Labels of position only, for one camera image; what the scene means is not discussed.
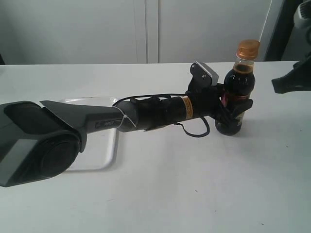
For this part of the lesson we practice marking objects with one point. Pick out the soy sauce bottle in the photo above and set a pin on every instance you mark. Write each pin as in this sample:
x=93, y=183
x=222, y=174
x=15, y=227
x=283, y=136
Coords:
x=239, y=82

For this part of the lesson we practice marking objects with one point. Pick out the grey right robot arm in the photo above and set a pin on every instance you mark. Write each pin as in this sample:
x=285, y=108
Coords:
x=302, y=16

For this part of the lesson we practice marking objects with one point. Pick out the white rectangular tray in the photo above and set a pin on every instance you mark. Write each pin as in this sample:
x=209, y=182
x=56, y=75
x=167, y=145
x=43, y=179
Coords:
x=99, y=153

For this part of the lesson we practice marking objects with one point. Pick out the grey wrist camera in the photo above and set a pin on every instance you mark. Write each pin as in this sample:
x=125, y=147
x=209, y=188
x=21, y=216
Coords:
x=203, y=75

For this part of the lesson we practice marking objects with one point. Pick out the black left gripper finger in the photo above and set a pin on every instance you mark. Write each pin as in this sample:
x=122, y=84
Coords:
x=228, y=116

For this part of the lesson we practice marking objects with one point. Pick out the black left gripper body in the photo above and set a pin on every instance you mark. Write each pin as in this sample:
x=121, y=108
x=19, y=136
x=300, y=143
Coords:
x=206, y=101

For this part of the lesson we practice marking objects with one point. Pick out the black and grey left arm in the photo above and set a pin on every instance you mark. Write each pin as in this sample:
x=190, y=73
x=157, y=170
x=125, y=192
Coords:
x=41, y=141

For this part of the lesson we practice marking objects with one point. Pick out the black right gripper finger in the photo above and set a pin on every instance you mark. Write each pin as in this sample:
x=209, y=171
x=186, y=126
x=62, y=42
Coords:
x=298, y=79

